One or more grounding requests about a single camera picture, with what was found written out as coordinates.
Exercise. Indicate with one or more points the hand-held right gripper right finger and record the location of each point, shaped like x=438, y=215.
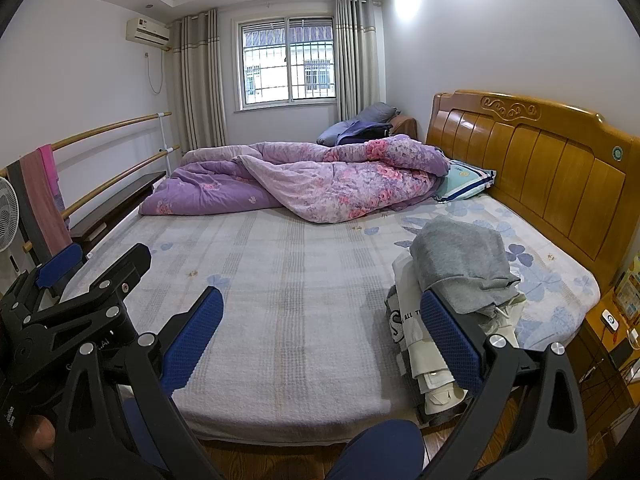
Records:
x=450, y=345

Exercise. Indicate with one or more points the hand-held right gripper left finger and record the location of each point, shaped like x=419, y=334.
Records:
x=195, y=345

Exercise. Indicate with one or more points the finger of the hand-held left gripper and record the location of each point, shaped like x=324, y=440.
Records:
x=115, y=275
x=60, y=265

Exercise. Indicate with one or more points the grey sweatshirt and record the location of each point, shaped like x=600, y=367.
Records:
x=460, y=255

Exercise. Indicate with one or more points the pile of white clothes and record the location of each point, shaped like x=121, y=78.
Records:
x=425, y=377

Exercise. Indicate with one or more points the person's left hand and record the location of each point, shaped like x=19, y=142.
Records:
x=41, y=432

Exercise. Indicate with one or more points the white printed folded garment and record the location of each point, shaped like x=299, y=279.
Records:
x=407, y=330

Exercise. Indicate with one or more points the dusty rose towel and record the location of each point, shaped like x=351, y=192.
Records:
x=47, y=210

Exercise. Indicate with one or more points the dark grey towel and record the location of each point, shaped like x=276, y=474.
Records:
x=25, y=210

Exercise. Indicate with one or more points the dark grey folded garment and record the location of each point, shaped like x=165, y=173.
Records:
x=440, y=416

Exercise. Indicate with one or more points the white standing fan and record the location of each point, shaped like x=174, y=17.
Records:
x=6, y=215

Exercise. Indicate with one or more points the dark wooden bench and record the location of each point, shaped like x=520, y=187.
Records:
x=120, y=195

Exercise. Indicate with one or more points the bright pink towel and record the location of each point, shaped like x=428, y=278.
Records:
x=51, y=170

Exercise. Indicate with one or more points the person's right leg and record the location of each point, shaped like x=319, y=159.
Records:
x=375, y=450

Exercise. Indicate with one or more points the wooden bedside table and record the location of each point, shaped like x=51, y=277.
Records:
x=597, y=375

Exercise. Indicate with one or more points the small white gadget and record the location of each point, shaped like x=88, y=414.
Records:
x=608, y=321

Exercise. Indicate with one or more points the blue striped pillow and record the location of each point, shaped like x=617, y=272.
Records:
x=465, y=180

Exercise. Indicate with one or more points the colourful box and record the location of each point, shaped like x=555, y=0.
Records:
x=629, y=290

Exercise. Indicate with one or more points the wooden bed headboard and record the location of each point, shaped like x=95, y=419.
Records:
x=550, y=175

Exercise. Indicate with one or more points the purple floral quilt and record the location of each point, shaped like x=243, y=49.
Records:
x=325, y=185

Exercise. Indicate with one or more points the grey beige striped curtain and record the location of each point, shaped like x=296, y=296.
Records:
x=200, y=85
x=357, y=60

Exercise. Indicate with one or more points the navy folded cloth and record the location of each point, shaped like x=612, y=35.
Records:
x=367, y=134

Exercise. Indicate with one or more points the white air conditioner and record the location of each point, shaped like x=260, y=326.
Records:
x=147, y=32

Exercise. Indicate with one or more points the grey blue pillows pile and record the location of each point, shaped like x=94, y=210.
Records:
x=360, y=115

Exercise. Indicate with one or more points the barred window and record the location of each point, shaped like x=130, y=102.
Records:
x=285, y=60

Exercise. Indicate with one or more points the wooden barre rail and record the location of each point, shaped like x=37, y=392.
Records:
x=110, y=127
x=125, y=175

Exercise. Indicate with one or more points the white barre post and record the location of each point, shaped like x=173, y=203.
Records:
x=162, y=135

